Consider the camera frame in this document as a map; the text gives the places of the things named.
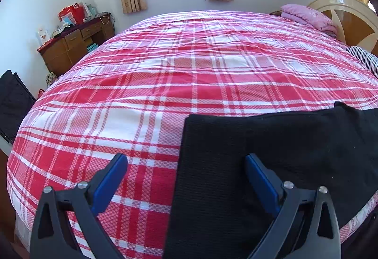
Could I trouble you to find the red plaid bed sheet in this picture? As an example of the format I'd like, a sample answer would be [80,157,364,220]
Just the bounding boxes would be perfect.
[6,10,378,259]

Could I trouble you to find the cream and wood headboard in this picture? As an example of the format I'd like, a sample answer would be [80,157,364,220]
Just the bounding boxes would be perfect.
[307,0,378,56]

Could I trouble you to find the pink folded blanket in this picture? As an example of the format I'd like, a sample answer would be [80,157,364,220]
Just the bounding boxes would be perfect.
[280,4,338,38]

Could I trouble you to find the black suitcase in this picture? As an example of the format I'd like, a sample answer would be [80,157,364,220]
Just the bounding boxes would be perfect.
[0,70,37,144]

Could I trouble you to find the striped pillow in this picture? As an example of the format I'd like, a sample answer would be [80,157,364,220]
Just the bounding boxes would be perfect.
[345,46,378,76]

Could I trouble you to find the black pants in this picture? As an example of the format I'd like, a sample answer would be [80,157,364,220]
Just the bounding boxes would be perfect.
[164,102,378,259]

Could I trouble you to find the wooden desk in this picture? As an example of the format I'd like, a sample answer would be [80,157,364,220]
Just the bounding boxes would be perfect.
[37,13,115,76]

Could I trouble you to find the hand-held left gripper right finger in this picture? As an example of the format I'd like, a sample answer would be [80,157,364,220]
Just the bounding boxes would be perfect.
[245,153,341,259]

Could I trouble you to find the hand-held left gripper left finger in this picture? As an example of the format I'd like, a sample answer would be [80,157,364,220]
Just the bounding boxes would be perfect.
[30,153,128,259]

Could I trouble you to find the red gift bag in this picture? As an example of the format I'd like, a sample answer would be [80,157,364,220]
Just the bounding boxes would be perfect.
[57,3,85,26]

